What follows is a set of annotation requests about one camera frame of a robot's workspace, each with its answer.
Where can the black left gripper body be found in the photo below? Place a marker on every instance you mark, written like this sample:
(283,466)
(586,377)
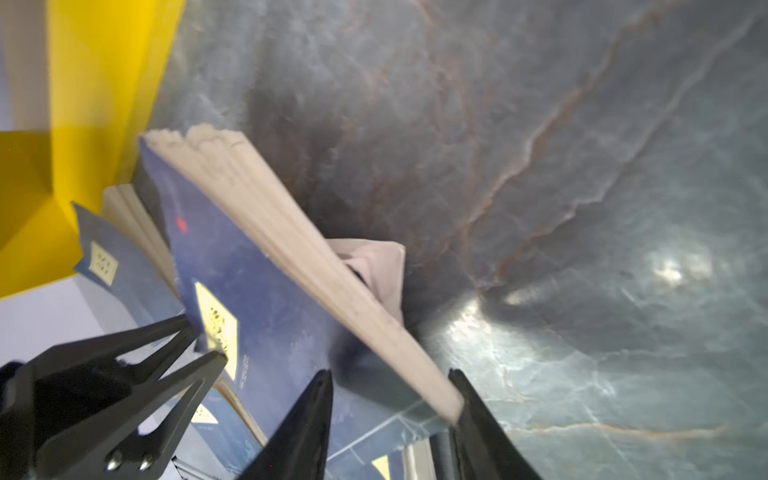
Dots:
(18,420)

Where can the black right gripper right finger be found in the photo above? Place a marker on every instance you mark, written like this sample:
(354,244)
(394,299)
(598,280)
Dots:
(480,446)

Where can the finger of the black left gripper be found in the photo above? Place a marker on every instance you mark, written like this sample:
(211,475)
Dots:
(136,437)
(100,354)

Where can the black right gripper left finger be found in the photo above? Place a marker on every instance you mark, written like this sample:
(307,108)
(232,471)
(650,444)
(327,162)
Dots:
(298,449)

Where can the blue book lowest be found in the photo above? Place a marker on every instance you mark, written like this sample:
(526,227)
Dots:
(380,265)

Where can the blue book yellow label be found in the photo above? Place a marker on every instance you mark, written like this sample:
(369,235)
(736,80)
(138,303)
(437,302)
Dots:
(127,276)

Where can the yellow bookshelf with coloured shelves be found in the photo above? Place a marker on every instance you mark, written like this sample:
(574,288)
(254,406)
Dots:
(78,83)

